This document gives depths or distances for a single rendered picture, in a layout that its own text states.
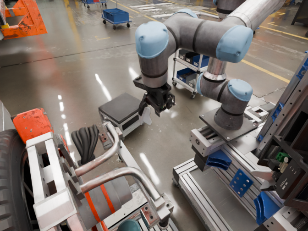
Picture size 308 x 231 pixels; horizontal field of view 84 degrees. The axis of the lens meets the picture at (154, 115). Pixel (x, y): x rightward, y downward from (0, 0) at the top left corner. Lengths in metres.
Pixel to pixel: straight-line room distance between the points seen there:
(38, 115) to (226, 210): 1.26
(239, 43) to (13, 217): 0.53
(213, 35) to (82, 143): 0.50
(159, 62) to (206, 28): 0.12
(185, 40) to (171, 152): 1.49
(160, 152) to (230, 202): 0.78
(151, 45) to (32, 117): 0.39
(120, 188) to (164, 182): 1.04
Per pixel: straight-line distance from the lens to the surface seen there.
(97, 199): 0.63
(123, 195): 0.65
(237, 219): 1.43
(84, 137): 0.62
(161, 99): 0.51
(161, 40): 0.39
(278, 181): 0.27
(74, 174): 0.57
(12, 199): 0.44
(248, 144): 1.09
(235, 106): 0.91
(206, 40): 0.43
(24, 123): 0.60
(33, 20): 3.95
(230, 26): 0.43
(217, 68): 0.88
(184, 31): 0.46
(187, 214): 1.57
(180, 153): 1.84
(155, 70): 0.44
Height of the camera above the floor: 1.47
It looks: 42 degrees down
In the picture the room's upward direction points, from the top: straight up
